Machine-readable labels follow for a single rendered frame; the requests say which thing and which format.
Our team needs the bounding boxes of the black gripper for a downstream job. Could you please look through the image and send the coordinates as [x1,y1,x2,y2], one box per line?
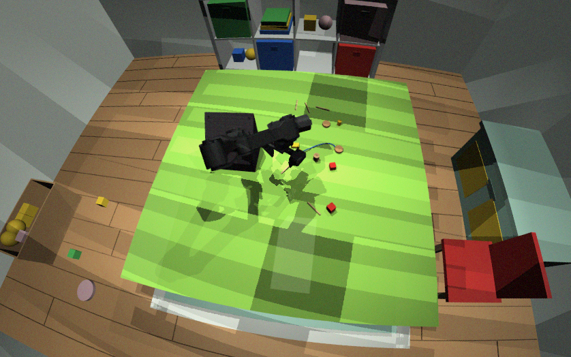
[261,141,306,168]

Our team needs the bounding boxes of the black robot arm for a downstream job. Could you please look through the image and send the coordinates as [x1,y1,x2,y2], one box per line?
[199,114,312,171]

